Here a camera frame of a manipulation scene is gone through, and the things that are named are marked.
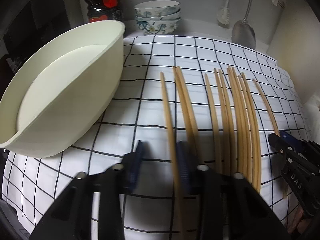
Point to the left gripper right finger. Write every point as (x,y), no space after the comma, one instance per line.
(228,205)

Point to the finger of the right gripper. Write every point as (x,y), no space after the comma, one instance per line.
(286,151)
(299,145)

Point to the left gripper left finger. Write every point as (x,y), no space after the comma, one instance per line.
(70,215)

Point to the wooden chopstick eleven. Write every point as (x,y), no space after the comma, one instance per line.
(270,115)

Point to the wooden chopstick ten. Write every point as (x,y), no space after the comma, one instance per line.
(253,124)

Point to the wooden chopstick nine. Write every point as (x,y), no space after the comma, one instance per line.
(250,124)

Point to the wooden chopstick one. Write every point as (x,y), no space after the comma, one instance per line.
(172,149)

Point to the wooden chopstick four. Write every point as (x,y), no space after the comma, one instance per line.
(216,136)

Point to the wooden chopstick six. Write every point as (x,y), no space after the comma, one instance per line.
(231,133)

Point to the wooden chopstick seven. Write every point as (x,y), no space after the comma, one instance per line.
(238,119)

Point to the wooden chopstick eight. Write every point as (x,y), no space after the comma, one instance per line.
(246,124)

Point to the wooden chopstick three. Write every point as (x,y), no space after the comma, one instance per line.
(193,123)

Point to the wooden chopstick five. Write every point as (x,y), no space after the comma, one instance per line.
(225,125)

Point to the cream oval plastic basin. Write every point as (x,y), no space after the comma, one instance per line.
(61,91)

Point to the white black checkered cloth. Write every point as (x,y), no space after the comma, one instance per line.
(30,185)

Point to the white cutting board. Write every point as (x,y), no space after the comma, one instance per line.
(295,45)

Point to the steel spatula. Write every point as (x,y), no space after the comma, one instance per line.
(243,33)

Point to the white dish brush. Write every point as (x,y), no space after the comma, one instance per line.
(222,16)

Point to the bottom floral ceramic bowl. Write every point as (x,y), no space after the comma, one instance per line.
(158,27)

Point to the floral ceramic bowl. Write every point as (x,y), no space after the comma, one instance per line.
(160,18)
(156,8)
(158,27)

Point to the top floral ceramic bowl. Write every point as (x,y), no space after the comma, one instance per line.
(156,8)

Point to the middle floral ceramic bowl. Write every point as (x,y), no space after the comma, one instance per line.
(160,18)

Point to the dark soy sauce bottle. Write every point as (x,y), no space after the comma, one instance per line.
(99,10)

